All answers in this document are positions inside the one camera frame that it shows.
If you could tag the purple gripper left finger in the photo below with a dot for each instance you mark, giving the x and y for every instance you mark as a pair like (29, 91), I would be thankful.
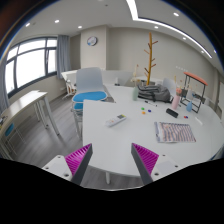
(78, 161)

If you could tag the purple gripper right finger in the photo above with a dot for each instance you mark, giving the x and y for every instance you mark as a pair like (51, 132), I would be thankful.
(145, 161)

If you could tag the white remote control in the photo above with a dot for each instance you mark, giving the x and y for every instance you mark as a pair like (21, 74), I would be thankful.
(115, 120)

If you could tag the black rectangular case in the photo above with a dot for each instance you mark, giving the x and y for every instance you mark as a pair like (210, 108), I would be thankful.
(172, 113)

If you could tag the black marker pen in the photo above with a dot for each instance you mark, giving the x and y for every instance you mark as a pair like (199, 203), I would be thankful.
(153, 104)

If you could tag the grey backpack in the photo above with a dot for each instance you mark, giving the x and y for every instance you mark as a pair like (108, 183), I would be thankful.
(154, 93)

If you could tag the pink bottle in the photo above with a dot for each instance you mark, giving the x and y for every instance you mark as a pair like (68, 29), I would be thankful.
(175, 102)

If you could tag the green bottle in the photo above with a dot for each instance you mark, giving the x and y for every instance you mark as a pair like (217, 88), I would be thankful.
(135, 93)

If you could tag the light blue bottle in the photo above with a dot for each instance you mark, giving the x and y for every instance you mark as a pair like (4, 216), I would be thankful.
(189, 106)

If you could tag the black rack orange top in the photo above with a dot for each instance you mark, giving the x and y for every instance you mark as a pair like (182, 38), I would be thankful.
(193, 90)

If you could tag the white chair blue cushion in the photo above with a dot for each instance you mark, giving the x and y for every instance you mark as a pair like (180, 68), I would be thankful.
(89, 86)

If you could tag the wooden coat rack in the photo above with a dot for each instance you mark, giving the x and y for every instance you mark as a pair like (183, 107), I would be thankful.
(151, 58)

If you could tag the grey curtain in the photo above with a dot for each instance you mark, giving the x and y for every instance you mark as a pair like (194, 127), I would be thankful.
(63, 55)

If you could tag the window with dark frame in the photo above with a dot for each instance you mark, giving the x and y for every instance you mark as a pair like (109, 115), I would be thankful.
(29, 62)

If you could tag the round wall clock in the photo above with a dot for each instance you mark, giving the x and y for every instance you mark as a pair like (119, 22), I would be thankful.
(92, 41)

